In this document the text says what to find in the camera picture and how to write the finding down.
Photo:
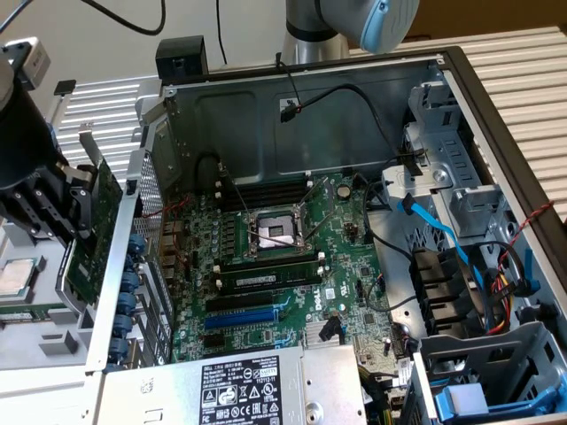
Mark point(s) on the blue disk bay rail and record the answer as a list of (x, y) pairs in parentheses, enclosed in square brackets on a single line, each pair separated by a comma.
[(460, 398)]

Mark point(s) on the metal socket locking lever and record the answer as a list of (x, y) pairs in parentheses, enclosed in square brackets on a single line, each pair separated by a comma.
[(321, 226), (314, 193)]

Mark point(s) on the green graphics card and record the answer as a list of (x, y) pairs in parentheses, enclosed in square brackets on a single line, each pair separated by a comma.
[(108, 199)]

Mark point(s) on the silver chipset heat sink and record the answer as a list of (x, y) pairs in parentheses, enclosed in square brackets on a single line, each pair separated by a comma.
[(312, 334)]

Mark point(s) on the open metal PC case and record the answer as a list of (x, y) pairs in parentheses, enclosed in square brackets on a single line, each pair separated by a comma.
[(239, 128)]

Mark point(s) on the silver CPU chip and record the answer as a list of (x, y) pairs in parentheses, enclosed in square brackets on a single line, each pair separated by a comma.
[(15, 276)]

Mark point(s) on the grey disk bay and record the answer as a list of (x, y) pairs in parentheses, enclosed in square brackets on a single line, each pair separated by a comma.
[(487, 354)]

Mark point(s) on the black box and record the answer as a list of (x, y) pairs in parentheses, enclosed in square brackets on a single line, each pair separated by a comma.
[(181, 55)]

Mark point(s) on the black intrusion switch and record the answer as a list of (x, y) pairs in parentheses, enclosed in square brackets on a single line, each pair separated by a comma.
[(130, 188)]

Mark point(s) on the metal CPU socket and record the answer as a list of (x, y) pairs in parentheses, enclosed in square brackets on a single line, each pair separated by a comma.
[(274, 230)]

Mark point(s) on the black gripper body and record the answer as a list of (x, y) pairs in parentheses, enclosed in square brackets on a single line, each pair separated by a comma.
[(22, 141)]

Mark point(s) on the grey metal drive cage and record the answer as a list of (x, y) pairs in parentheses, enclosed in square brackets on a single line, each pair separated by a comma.
[(447, 141)]

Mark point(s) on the grey parts rack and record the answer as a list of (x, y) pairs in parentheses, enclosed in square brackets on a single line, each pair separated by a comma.
[(44, 288)]

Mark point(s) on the green RAM stick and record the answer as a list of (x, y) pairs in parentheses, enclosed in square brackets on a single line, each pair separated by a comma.
[(22, 315)]

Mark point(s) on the short black expansion slot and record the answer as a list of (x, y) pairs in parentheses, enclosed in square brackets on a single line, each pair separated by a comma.
[(214, 341)]

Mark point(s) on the blue slot retention clip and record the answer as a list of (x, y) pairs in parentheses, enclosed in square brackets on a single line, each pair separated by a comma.
[(132, 281), (119, 350), (137, 245), (123, 327), (128, 304)]

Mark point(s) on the grey power supply unit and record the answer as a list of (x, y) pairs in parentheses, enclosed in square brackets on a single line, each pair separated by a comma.
[(177, 389)]

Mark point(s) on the installed black RAM stick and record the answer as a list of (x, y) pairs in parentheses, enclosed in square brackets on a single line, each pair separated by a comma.
[(266, 279)]

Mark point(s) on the round coin battery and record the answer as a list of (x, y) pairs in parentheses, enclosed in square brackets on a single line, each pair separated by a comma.
[(344, 191)]

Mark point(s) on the black fan shroud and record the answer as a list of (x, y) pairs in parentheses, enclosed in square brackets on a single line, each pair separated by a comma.
[(438, 288)]

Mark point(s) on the green Dell motherboard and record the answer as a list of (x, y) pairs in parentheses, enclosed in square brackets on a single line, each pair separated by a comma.
[(345, 265)]

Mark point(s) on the empty black RAM slot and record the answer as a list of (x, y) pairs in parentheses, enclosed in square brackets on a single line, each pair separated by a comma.
[(266, 262), (270, 200), (270, 188)]

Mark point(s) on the black capped metal post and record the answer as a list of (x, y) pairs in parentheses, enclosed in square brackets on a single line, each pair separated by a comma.
[(65, 87)]

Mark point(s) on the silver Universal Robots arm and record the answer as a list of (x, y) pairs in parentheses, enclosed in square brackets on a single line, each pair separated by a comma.
[(310, 48)]

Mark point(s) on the blue expansion slot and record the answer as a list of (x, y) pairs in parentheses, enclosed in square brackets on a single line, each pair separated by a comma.
[(241, 319)]

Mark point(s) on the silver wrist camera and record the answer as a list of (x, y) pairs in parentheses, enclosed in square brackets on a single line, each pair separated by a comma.
[(37, 62)]

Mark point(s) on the long black expansion slot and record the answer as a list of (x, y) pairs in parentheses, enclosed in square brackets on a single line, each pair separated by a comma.
[(239, 303)]

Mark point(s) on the black plug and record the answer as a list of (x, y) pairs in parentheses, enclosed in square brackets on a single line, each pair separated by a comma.
[(330, 329)]

